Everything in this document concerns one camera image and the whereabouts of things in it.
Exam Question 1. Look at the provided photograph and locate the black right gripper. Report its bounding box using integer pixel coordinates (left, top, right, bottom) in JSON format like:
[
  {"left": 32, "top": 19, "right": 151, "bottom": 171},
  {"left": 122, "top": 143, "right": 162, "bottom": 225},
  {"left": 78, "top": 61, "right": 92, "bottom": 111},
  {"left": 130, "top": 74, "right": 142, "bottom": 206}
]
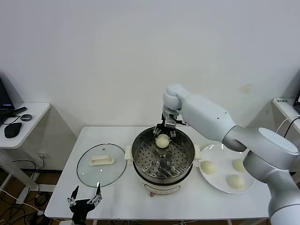
[{"left": 153, "top": 123, "right": 177, "bottom": 142}]

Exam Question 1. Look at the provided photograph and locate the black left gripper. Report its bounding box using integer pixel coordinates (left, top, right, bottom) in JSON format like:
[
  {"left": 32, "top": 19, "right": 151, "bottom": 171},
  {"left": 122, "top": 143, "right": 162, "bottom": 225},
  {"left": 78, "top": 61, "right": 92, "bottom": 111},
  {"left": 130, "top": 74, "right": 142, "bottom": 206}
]
[{"left": 67, "top": 182, "right": 104, "bottom": 223}]

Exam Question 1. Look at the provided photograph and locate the white steamed baozi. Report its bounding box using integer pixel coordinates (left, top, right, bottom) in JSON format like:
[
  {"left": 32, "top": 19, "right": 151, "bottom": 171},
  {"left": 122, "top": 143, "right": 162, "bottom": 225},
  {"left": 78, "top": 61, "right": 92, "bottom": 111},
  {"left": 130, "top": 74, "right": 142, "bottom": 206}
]
[
  {"left": 155, "top": 134, "right": 170, "bottom": 149},
  {"left": 226, "top": 174, "right": 246, "bottom": 189},
  {"left": 201, "top": 161, "right": 216, "bottom": 175},
  {"left": 232, "top": 159, "right": 247, "bottom": 173}
]

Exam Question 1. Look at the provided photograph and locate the glass lid with cream handle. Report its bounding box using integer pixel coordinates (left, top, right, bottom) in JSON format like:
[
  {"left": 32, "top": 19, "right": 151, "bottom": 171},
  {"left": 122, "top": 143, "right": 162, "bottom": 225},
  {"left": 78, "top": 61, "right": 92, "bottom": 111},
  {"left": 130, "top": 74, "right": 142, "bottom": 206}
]
[{"left": 76, "top": 143, "right": 128, "bottom": 188}]

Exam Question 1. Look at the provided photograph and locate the perforated steel steamer basket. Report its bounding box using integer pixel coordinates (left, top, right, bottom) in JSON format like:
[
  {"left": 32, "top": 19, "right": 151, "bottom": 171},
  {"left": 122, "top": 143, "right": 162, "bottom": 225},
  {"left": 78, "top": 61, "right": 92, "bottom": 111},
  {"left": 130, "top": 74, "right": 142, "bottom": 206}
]
[{"left": 131, "top": 126, "right": 195, "bottom": 180}]

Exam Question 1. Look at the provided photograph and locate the white round plate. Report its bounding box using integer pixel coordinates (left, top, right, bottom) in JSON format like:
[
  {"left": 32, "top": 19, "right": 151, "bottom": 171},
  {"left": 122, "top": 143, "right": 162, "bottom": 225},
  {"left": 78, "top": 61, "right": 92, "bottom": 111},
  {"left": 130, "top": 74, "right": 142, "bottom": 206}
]
[{"left": 199, "top": 143, "right": 256, "bottom": 194}]

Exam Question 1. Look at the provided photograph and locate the white side table with laptop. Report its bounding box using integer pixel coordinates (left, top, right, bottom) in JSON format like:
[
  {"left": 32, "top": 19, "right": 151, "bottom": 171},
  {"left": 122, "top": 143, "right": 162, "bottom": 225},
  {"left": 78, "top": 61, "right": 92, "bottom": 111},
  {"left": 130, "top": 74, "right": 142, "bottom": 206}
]
[{"left": 0, "top": 102, "right": 51, "bottom": 204}]

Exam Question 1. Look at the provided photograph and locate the black computer mouse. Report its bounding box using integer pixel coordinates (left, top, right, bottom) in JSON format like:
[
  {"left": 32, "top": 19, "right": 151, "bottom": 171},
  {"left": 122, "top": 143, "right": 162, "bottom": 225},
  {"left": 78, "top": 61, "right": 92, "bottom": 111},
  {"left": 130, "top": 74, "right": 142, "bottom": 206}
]
[{"left": 4, "top": 122, "right": 23, "bottom": 138}]

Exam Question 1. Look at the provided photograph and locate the black remote stick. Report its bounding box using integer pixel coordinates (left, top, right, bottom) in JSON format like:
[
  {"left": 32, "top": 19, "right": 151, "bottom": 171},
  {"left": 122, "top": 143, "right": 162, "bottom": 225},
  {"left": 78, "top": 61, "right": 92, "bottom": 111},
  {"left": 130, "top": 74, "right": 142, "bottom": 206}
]
[{"left": 9, "top": 106, "right": 27, "bottom": 117}]

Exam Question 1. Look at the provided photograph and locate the white side table with label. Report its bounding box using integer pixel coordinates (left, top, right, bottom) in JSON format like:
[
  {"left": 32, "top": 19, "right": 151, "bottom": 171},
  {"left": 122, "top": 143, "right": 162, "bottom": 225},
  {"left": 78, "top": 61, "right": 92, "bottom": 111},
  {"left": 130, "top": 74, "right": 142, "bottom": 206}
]
[{"left": 272, "top": 97, "right": 300, "bottom": 128}]

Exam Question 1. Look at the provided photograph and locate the black laptop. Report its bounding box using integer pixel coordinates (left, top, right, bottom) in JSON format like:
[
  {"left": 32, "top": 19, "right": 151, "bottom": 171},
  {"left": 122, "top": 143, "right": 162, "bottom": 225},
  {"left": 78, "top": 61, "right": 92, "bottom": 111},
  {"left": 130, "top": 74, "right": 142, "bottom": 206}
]
[{"left": 0, "top": 74, "right": 16, "bottom": 119}]

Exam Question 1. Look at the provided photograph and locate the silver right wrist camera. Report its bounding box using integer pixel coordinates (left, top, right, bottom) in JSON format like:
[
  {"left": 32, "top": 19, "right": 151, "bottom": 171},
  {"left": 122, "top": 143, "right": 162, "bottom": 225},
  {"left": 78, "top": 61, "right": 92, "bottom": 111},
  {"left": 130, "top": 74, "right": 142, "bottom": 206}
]
[{"left": 165, "top": 114, "right": 177, "bottom": 129}]

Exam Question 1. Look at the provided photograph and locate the black floor cable bundle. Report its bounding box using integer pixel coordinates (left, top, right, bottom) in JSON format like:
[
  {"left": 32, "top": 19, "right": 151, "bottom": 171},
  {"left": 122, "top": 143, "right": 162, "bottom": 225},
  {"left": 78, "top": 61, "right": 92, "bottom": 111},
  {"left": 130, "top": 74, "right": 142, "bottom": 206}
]
[{"left": 0, "top": 160, "right": 49, "bottom": 225}]

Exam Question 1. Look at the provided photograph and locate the white floor cable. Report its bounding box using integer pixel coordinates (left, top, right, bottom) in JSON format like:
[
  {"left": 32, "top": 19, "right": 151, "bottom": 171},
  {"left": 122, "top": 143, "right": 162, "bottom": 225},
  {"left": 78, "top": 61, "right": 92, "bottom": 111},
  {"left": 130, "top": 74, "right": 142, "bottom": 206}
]
[{"left": 0, "top": 188, "right": 45, "bottom": 215}]

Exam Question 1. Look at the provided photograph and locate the white hanging cable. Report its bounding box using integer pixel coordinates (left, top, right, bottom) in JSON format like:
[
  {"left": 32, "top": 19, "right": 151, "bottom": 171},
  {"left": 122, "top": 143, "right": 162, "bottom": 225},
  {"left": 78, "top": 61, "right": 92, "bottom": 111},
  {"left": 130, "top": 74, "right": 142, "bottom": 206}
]
[{"left": 276, "top": 115, "right": 300, "bottom": 135}]

